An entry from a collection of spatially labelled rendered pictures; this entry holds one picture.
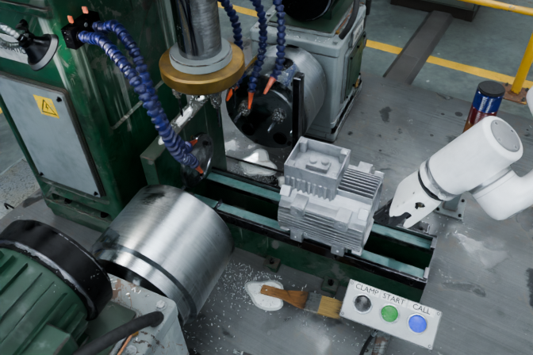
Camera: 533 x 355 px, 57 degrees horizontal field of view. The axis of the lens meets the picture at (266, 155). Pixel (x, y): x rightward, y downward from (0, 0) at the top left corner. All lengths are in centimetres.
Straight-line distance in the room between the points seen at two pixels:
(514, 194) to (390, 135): 88
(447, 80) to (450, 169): 263
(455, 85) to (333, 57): 209
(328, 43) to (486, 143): 72
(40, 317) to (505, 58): 354
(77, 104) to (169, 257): 38
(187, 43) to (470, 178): 58
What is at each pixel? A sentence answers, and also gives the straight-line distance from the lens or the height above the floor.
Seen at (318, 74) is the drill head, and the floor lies 111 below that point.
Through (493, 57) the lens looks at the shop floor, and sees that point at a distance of 385.
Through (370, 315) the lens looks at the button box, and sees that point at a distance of 96.
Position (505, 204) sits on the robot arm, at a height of 128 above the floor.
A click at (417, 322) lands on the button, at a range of 95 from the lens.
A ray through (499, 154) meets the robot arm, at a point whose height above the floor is 136.
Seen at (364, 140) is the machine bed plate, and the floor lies 80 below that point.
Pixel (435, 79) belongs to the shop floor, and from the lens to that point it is 348.
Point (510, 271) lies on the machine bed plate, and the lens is 143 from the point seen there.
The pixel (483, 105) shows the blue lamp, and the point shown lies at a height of 118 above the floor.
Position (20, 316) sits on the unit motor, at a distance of 70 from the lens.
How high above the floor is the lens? 188
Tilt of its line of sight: 43 degrees down
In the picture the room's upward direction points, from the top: 2 degrees counter-clockwise
